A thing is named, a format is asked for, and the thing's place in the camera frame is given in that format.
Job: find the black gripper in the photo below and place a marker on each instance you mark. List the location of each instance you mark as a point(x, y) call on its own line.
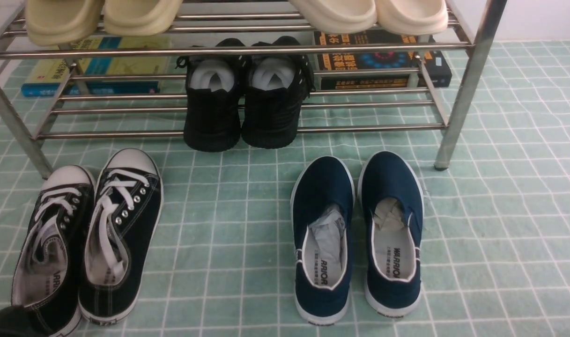
point(14, 322)

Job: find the black canvas sneaker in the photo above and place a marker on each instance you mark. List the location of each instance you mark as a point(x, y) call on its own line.
point(48, 270)
point(128, 205)

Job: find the stainless steel shoe rack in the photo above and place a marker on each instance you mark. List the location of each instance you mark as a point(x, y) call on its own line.
point(74, 87)

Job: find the yellow and blue book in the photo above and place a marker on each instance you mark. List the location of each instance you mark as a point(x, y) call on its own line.
point(47, 75)

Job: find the black knit shoe left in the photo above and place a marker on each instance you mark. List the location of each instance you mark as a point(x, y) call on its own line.
point(214, 85)

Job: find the black knit shoe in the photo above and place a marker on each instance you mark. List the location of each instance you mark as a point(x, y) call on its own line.
point(214, 85)
point(276, 88)

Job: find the tan slipper far left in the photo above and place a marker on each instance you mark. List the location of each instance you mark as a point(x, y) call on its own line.
point(55, 22)

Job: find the tan slipper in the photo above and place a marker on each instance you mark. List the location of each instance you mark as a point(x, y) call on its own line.
point(139, 18)
point(55, 22)

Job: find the navy slip-on shoe left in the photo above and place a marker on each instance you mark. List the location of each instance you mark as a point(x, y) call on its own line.
point(321, 211)

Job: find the navy slip-on shoe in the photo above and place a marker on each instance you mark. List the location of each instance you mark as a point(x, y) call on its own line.
point(392, 204)
point(321, 211)

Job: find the black knit shoe right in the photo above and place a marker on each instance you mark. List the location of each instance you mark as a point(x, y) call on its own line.
point(276, 88)

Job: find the navy slip-on shoe right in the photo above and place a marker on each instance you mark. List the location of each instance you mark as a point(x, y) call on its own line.
point(392, 204)

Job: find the cream slipper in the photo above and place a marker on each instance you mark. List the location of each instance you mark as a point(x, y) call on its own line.
point(338, 16)
point(412, 17)

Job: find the black box with orange text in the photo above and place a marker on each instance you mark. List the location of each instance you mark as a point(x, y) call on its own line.
point(373, 61)

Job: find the cream slipper far right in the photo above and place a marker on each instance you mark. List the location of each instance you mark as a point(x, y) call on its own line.
point(412, 17)

